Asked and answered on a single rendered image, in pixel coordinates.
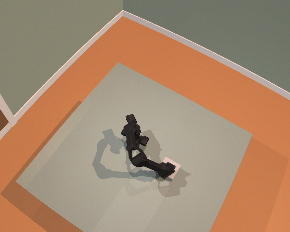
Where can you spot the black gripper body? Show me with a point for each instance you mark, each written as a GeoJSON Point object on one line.
{"type": "Point", "coordinates": [142, 139]}

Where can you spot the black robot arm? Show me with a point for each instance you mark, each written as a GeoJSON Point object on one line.
{"type": "Point", "coordinates": [131, 129]}

